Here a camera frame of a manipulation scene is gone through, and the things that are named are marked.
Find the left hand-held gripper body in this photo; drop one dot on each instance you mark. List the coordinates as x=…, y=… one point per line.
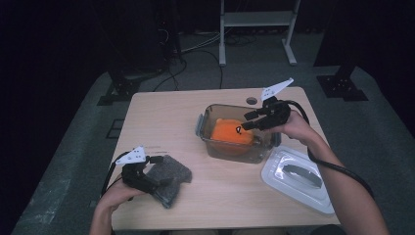
x=133, y=156

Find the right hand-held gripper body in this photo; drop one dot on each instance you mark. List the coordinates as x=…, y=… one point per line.
x=277, y=112

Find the grey fluffy cloth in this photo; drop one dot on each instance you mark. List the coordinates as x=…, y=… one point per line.
x=176, y=171

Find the orange plush toy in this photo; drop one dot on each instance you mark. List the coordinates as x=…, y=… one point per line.
x=226, y=133

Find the clear plastic storage box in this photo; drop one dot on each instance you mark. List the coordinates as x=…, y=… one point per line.
x=228, y=155

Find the white container lid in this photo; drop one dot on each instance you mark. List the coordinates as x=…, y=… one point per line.
x=287, y=187

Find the person's right hand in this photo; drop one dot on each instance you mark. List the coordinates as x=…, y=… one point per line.
x=298, y=127

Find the person's left hand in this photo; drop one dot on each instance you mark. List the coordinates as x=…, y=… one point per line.
x=115, y=196

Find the black tape strip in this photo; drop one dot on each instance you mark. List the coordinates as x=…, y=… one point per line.
x=93, y=203

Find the black metal stand base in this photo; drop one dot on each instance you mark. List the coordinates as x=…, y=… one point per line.
x=342, y=86
x=122, y=88

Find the white metal stand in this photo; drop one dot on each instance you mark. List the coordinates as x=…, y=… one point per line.
x=256, y=18

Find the black floor tape frame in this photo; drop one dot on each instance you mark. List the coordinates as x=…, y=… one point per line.
x=111, y=133

